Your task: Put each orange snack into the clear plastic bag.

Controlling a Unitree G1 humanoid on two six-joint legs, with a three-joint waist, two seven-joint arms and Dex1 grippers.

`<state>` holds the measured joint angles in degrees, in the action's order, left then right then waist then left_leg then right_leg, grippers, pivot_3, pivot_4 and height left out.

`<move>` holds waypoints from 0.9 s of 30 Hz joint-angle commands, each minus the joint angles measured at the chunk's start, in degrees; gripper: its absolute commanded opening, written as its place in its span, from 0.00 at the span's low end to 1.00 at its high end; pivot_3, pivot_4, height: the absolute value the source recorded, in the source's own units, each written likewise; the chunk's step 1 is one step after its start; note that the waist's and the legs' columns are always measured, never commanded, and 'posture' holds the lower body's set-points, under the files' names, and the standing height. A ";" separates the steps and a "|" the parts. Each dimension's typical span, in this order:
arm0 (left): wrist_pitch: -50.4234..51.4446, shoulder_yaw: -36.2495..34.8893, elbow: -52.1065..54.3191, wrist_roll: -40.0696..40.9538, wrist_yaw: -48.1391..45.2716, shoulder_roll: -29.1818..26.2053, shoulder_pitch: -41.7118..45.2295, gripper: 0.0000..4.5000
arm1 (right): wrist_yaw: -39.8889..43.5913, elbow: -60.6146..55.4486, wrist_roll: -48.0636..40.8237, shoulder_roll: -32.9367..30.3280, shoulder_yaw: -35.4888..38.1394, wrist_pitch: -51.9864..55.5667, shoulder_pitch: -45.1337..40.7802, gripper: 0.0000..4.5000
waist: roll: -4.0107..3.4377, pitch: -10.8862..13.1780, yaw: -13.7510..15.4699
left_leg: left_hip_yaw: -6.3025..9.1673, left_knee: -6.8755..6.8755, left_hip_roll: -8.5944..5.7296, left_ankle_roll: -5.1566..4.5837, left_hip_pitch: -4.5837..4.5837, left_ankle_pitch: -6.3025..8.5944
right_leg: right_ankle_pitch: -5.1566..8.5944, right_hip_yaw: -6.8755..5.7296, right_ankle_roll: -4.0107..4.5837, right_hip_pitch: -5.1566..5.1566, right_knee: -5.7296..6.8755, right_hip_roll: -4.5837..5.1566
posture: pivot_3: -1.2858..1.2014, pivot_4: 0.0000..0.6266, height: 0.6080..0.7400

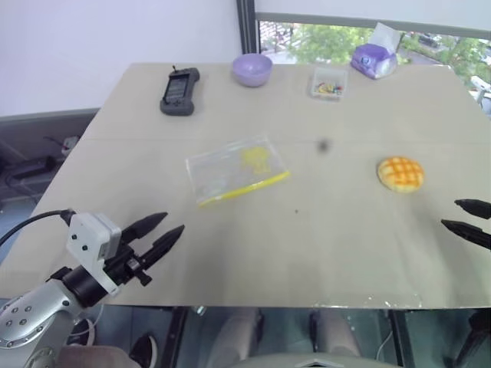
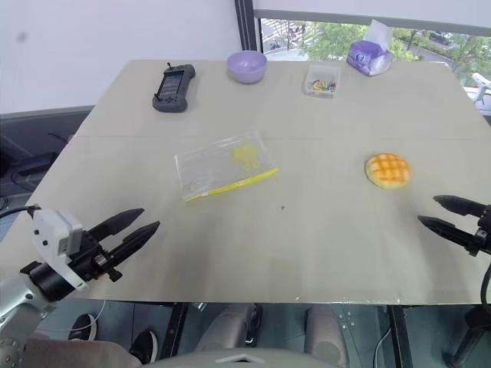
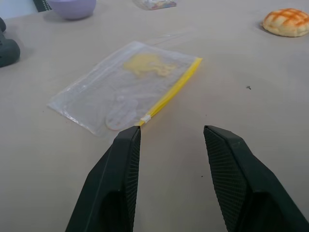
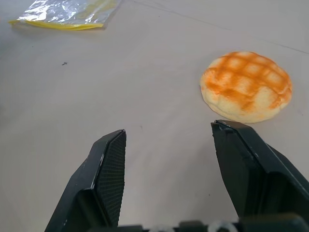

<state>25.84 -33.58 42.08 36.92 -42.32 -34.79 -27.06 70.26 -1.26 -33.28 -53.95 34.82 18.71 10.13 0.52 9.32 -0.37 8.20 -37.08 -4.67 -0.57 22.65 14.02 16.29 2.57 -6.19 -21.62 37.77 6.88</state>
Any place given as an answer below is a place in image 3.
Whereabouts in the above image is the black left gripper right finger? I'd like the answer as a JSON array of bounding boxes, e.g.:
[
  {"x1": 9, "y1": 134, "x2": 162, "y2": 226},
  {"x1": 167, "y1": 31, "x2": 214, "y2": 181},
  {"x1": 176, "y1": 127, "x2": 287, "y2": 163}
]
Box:
[{"x1": 203, "y1": 125, "x2": 309, "y2": 232}]

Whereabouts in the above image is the round golden crosshatched bread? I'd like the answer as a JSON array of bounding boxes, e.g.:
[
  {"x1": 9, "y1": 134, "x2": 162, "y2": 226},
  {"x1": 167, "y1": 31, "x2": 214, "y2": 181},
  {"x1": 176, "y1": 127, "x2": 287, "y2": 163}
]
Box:
[{"x1": 262, "y1": 8, "x2": 309, "y2": 38}]

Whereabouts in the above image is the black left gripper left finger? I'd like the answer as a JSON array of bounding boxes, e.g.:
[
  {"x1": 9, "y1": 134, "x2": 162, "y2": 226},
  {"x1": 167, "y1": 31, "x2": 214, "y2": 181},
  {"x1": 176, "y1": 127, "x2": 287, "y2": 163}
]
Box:
[{"x1": 65, "y1": 125, "x2": 141, "y2": 232}]

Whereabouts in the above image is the clear box of coloured pieces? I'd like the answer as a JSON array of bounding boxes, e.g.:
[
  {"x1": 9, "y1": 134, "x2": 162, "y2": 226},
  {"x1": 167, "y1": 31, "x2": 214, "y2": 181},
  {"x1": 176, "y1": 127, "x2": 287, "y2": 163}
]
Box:
[{"x1": 133, "y1": 0, "x2": 178, "y2": 11}]

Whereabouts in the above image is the purple plastic bowl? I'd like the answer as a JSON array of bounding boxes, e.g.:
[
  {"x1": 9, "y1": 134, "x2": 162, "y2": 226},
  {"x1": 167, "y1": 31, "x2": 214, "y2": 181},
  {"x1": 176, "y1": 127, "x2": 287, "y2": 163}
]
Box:
[{"x1": 47, "y1": 0, "x2": 97, "y2": 20}]

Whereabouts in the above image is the clear yellow-zipper plastic bag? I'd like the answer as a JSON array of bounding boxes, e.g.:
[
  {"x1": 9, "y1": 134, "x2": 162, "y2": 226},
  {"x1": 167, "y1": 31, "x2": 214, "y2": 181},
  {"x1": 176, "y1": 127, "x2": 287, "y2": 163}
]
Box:
[{"x1": 46, "y1": 40, "x2": 203, "y2": 137}]

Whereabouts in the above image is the black handheld controller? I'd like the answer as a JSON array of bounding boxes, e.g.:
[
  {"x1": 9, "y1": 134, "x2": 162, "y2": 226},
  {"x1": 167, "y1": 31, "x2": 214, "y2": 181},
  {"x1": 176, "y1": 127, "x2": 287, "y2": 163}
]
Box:
[{"x1": 0, "y1": 16, "x2": 21, "y2": 68}]

